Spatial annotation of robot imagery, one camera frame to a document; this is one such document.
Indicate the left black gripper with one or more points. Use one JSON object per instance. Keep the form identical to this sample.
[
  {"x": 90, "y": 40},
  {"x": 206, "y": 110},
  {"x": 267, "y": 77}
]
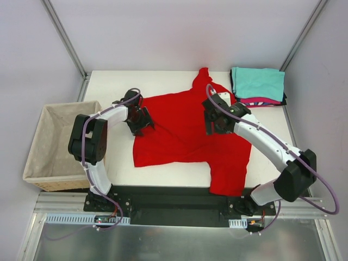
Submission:
[{"x": 140, "y": 123}]

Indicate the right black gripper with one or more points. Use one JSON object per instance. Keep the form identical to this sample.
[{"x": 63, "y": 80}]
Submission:
[{"x": 211, "y": 119}]

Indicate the red t shirt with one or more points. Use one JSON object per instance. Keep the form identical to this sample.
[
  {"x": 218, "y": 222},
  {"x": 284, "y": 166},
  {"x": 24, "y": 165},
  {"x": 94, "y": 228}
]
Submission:
[{"x": 179, "y": 135}]

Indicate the pink t shirt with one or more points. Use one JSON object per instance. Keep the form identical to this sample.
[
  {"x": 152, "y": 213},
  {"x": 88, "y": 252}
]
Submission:
[{"x": 259, "y": 102}]

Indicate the black t shirt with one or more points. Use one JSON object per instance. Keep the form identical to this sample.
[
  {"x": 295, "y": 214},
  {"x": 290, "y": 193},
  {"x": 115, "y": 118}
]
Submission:
[{"x": 283, "y": 102}]

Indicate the wicker basket with cloth liner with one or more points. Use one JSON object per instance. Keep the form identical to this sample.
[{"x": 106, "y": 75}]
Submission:
[{"x": 49, "y": 165}]

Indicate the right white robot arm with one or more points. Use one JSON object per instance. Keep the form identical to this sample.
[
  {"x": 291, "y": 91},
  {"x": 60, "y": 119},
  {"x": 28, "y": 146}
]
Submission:
[{"x": 294, "y": 178}]

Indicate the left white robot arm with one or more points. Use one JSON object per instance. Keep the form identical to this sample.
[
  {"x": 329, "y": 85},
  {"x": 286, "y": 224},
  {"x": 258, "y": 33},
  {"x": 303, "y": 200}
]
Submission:
[{"x": 88, "y": 140}]

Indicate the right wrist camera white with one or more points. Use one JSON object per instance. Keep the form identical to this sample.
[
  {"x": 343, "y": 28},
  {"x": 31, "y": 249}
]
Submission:
[{"x": 226, "y": 97}]

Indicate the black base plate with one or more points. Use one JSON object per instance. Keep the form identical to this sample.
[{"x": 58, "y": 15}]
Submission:
[{"x": 174, "y": 206}]

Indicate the left aluminium frame post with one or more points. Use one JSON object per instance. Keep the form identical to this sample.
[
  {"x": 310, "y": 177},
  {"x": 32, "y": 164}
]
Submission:
[{"x": 56, "y": 22}]

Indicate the aluminium frame post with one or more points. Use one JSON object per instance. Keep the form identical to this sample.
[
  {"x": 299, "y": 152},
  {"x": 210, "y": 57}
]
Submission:
[
  {"x": 56, "y": 22},
  {"x": 309, "y": 24}
]

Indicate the right aluminium frame post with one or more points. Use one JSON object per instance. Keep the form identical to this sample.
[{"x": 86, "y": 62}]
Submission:
[{"x": 309, "y": 24}]

